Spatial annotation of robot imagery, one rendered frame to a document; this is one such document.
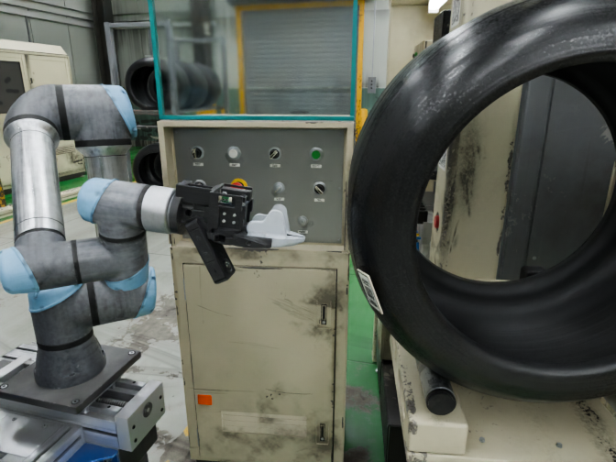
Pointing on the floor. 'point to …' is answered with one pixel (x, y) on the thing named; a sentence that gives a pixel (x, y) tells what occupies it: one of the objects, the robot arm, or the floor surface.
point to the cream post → (476, 181)
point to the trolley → (143, 71)
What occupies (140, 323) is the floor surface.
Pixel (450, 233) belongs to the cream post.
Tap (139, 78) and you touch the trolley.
